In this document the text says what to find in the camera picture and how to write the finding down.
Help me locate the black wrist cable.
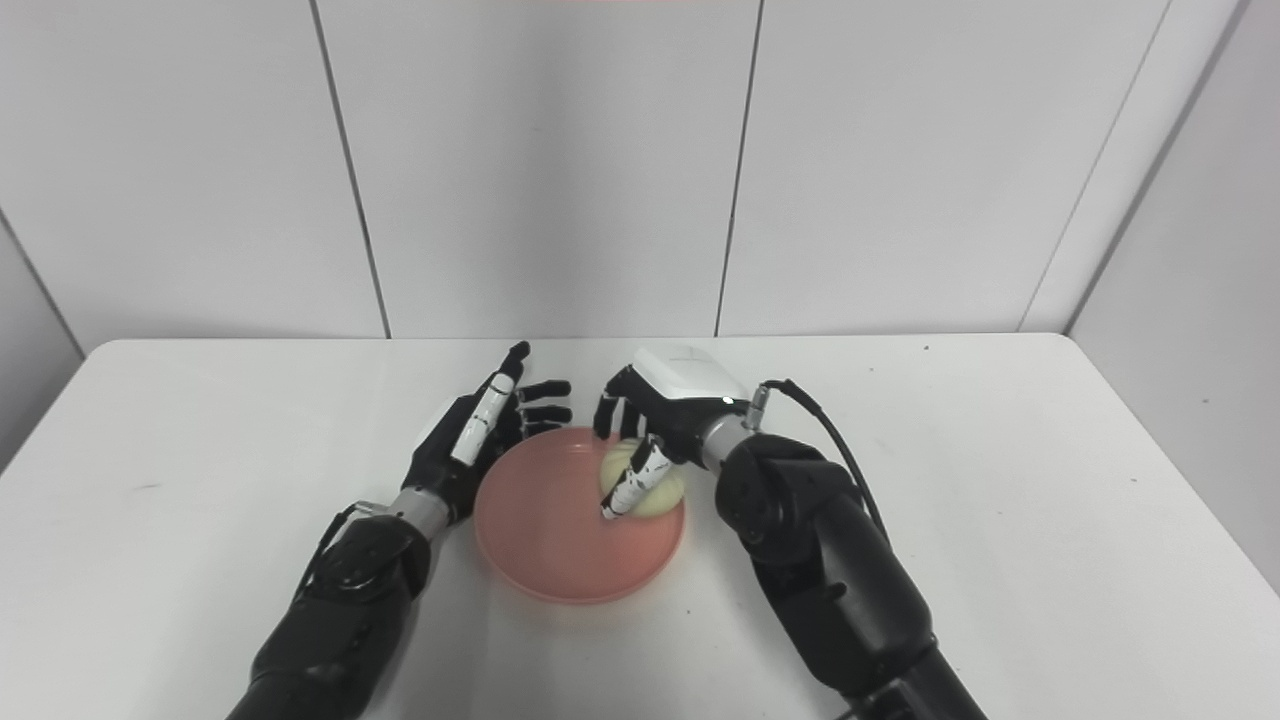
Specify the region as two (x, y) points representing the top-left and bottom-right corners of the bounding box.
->
(744, 378), (893, 549)
(294, 500), (393, 603)

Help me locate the pink round plate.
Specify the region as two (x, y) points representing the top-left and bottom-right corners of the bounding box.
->
(473, 427), (688, 606)

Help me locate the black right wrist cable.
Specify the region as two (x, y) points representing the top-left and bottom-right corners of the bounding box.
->
(744, 378), (893, 549)

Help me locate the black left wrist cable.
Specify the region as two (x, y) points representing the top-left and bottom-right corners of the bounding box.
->
(294, 500), (393, 603)

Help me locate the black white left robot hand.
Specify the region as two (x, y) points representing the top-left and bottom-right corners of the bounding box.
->
(399, 341), (575, 527)

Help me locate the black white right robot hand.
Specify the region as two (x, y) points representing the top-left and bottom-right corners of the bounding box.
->
(592, 344), (753, 522)

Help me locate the cream steamed bun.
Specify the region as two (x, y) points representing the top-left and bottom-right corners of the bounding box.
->
(598, 436), (687, 520)

